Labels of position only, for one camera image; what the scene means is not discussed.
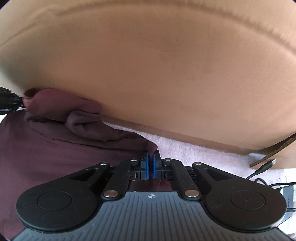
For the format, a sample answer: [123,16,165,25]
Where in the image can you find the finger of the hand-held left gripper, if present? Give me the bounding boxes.
[0,86,25,114]

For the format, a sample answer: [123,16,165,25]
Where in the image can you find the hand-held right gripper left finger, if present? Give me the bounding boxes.
[69,151,151,201]

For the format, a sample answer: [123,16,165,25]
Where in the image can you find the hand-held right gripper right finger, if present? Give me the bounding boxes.
[151,151,234,201]

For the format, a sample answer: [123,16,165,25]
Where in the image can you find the maroon long-sleeved top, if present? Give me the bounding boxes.
[0,88,173,234]

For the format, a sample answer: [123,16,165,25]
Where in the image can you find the large brown cardboard sheet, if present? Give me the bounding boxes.
[250,133,296,168]
[0,0,296,156]

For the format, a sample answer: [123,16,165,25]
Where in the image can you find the black charger adapter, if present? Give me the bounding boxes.
[280,183,296,223]

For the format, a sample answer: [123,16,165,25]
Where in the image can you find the black charger cable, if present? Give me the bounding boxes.
[245,158,296,188]

